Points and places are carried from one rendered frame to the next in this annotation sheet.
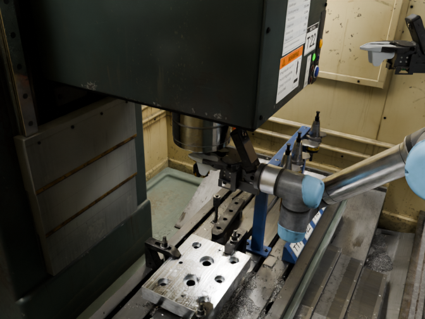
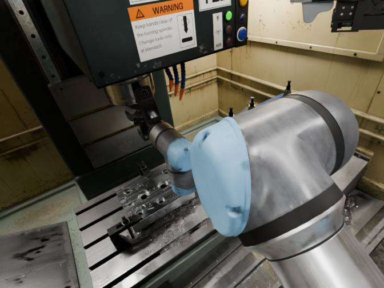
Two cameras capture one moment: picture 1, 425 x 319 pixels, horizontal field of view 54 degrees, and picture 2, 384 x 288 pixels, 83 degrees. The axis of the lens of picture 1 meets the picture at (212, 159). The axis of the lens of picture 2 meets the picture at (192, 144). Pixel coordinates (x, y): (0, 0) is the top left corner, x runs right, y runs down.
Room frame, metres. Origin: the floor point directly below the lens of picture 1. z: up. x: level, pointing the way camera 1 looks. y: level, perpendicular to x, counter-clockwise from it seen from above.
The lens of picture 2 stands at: (0.54, -0.50, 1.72)
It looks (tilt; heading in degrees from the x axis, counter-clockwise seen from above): 37 degrees down; 33
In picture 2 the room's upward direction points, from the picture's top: 8 degrees counter-clockwise
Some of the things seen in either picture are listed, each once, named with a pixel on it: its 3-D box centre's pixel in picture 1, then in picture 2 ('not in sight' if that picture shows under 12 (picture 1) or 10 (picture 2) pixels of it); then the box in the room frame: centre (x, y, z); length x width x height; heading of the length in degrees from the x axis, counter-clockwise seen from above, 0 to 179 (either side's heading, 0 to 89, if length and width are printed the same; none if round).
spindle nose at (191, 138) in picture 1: (202, 119); (127, 78); (1.03, 0.03, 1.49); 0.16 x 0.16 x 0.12
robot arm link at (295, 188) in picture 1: (299, 189); (177, 150); (0.89, -0.22, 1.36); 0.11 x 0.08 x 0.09; 62
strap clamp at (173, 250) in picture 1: (163, 253); (144, 171); (1.08, 0.16, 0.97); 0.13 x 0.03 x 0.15; 62
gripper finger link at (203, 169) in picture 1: (202, 165); (130, 116); (0.99, 0.03, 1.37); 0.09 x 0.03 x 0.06; 75
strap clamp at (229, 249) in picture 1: (234, 246); not in sight; (1.12, -0.09, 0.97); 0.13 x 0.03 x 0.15; 152
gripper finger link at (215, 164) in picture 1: (219, 162); (135, 115); (0.97, -0.02, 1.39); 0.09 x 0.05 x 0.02; 75
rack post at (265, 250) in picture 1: (259, 216); not in sight; (1.20, -0.17, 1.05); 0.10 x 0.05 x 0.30; 62
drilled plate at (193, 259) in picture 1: (198, 276); (154, 193); (0.99, 0.03, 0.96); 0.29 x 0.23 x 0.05; 152
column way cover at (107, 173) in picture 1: (90, 180); (117, 116); (1.24, 0.42, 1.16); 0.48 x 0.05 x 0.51; 152
